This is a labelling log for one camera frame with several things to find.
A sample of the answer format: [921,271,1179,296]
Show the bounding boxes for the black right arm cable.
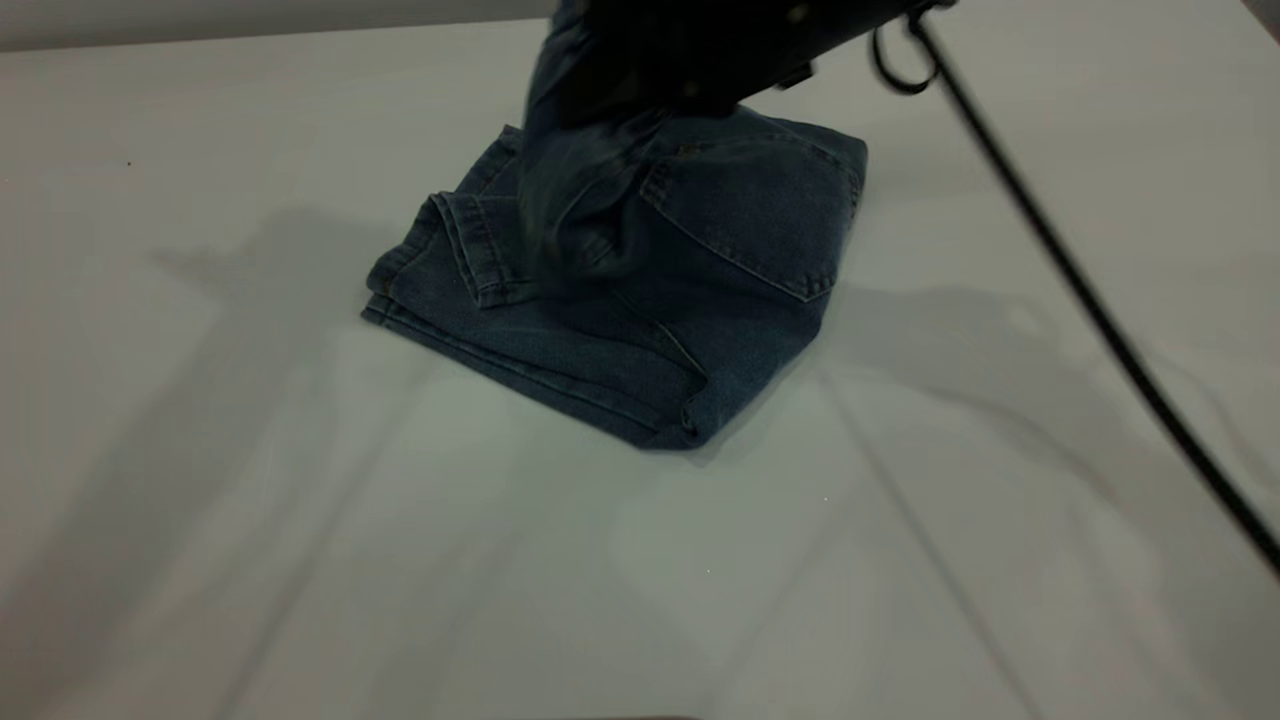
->
[868,0,1280,581]

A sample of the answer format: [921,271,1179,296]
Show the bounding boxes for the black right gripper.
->
[554,0,947,127]

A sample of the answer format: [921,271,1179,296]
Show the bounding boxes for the blue denim kids jeans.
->
[360,0,869,453]

